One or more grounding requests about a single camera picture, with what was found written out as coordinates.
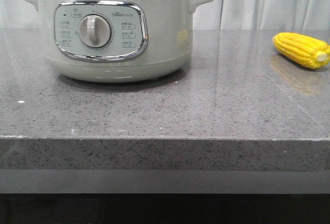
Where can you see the yellow corn cob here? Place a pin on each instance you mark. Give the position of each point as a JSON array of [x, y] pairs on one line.
[[304, 50]]

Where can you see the pale green electric cooking pot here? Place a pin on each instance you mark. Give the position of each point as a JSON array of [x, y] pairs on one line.
[[114, 41]]

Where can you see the white curtain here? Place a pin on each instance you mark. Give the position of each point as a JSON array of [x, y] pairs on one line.
[[218, 15]]

